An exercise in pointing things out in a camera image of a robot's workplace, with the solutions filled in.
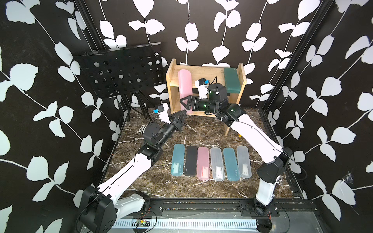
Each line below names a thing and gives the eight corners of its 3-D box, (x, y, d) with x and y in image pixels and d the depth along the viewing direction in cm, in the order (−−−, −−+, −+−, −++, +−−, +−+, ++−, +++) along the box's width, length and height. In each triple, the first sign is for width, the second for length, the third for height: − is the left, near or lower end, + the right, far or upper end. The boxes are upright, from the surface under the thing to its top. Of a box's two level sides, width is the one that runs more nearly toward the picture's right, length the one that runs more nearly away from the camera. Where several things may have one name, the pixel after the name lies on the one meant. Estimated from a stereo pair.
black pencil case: (184, 175, 87) (184, 174, 85) (185, 147, 100) (185, 145, 98) (198, 176, 87) (198, 174, 85) (197, 147, 100) (197, 145, 98)
